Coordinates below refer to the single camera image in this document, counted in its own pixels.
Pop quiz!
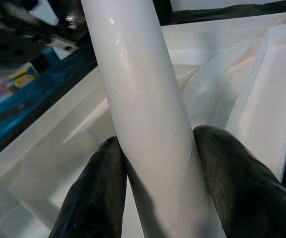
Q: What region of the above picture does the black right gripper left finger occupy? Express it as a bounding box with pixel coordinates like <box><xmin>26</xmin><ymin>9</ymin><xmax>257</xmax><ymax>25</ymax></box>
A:
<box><xmin>51</xmin><ymin>135</ymin><xmax>128</xmax><ymax>238</ymax></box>

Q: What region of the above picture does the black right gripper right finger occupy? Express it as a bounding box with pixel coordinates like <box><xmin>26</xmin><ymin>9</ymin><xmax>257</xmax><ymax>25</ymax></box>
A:
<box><xmin>192</xmin><ymin>125</ymin><xmax>286</xmax><ymax>238</ymax></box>

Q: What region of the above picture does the white plastic table top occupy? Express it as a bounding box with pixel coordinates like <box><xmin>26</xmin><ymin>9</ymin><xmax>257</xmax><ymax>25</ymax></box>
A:
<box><xmin>0</xmin><ymin>11</ymin><xmax>286</xmax><ymax>238</ymax></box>

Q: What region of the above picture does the white plastic table leg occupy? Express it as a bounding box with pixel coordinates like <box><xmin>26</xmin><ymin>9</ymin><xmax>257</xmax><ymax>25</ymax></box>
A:
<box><xmin>80</xmin><ymin>0</ymin><xmax>223</xmax><ymax>238</ymax></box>

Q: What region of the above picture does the colourful printed package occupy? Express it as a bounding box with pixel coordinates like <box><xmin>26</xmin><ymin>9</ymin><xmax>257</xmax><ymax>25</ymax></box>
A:
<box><xmin>0</xmin><ymin>61</ymin><xmax>39</xmax><ymax>97</ymax></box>

